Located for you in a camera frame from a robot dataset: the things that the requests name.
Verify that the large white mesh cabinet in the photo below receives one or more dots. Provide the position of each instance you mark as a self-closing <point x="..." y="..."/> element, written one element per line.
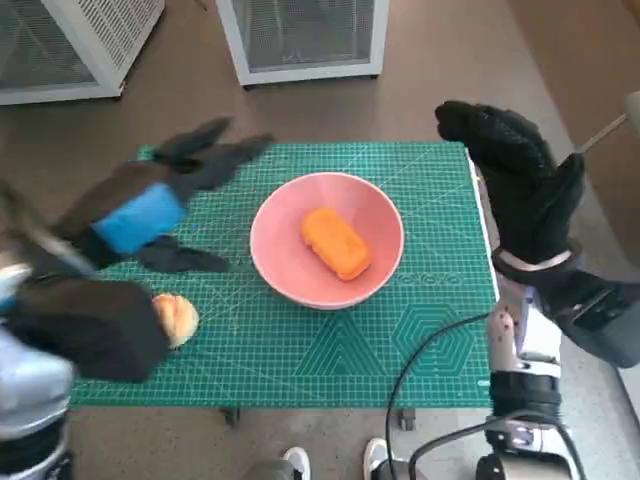
<point x="60" y="45"/>

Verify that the small white mesh cabinet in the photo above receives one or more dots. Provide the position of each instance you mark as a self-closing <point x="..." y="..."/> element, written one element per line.
<point x="300" y="35"/>

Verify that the green cutting mat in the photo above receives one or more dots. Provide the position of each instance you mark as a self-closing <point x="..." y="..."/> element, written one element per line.
<point x="280" y="360"/>

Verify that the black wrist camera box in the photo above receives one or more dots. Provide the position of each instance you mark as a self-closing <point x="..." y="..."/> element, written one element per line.
<point x="95" y="330"/>
<point x="595" y="310"/>

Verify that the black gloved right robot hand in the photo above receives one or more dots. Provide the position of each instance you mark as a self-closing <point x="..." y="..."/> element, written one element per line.
<point x="525" y="190"/>

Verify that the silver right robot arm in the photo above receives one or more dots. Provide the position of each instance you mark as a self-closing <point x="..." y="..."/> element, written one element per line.
<point x="520" y="380"/>

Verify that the black table castor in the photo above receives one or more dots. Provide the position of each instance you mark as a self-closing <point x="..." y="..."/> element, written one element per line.
<point x="231" y="416"/>
<point x="406" y="419"/>

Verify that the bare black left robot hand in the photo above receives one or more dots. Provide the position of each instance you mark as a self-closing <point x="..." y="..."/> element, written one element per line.
<point x="140" y="215"/>

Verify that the pink bowl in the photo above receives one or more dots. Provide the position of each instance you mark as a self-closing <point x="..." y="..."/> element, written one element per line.
<point x="285" y="260"/>

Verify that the grey metal chair leg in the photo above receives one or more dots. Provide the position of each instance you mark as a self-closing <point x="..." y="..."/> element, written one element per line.
<point x="602" y="134"/>

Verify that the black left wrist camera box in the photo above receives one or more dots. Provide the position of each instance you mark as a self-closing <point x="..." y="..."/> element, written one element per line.
<point x="95" y="330"/>

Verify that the silver metal table frame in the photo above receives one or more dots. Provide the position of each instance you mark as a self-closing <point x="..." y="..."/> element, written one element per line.
<point x="482" y="200"/>

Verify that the white sneaker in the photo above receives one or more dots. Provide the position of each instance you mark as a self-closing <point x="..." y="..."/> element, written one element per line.
<point x="297" y="462"/>
<point x="376" y="457"/>

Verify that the long orange toy bread loaf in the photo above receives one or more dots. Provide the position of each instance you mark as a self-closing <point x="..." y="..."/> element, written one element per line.
<point x="335" y="242"/>

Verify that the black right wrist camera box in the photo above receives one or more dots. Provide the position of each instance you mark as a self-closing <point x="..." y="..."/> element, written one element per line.
<point x="595" y="310"/>

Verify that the round toy bread bun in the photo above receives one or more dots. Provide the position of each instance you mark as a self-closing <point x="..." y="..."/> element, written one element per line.
<point x="180" y="320"/>

